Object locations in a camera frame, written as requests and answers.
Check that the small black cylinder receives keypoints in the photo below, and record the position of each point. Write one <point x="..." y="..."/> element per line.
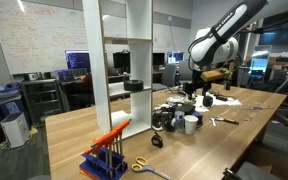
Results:
<point x="207" y="101"/>

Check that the purple laptop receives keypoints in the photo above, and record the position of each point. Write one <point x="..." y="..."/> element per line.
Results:
<point x="65" y="75"/>

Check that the grey and yellow scissors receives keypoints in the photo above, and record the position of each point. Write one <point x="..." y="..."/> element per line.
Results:
<point x="144" y="166"/>

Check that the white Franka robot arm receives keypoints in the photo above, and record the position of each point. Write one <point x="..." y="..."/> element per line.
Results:
<point x="217" y="40"/>

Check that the clear plastic water bottle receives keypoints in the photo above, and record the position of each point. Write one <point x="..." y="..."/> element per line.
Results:
<point x="179" y="120"/>

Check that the monitor with code screen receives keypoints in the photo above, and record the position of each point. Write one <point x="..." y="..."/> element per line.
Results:
<point x="78" y="60"/>

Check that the grey padded chair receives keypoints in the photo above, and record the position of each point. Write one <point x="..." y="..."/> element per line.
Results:
<point x="257" y="171"/>

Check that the grey office chair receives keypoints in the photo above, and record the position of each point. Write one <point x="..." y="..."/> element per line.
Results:
<point x="169" y="75"/>

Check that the small black key fob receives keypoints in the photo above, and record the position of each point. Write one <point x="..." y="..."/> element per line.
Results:
<point x="157" y="140"/>

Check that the person in maroon shirt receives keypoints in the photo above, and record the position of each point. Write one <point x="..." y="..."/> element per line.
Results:
<point x="88" y="83"/>

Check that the orange and blue tool rack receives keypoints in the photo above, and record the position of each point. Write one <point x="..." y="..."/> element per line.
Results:
<point x="105" y="156"/>

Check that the black switched off monitor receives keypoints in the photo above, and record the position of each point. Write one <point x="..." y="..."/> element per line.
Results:
<point x="158" y="59"/>
<point x="121" y="60"/>

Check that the white air purifier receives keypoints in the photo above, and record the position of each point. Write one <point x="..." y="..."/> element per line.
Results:
<point x="15" y="130"/>

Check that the wall whiteboard with writing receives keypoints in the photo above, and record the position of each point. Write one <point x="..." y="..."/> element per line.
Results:
<point x="34" y="33"/>

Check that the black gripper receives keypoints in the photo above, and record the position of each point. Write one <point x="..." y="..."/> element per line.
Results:
<point x="197" y="86"/>

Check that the glowing blue display panel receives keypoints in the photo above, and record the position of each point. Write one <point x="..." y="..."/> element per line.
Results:
<point x="260" y="61"/>

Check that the black bowl on shelf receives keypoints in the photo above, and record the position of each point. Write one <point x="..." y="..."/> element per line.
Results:
<point x="133" y="85"/>

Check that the black shelf cabinet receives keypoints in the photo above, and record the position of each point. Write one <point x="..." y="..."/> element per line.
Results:
<point x="42" y="100"/>

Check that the white paper cup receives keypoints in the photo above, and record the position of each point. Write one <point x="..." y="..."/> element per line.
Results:
<point x="191" y="125"/>

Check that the tall white shelf unit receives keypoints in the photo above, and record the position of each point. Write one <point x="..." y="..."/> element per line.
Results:
<point x="97" y="66"/>

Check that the small black cup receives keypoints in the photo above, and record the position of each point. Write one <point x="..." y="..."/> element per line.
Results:
<point x="227" y="85"/>

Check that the small lit blue monitor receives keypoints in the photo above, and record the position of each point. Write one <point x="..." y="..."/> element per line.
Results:
<point x="175" y="57"/>

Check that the white paper sheets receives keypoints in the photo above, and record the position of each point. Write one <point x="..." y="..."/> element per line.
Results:
<point x="224" y="100"/>

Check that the blue recycling bin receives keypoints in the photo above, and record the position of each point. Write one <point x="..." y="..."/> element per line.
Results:
<point x="9" y="100"/>

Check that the dark blue box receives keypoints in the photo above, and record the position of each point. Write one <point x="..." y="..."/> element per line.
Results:
<point x="198" y="118"/>

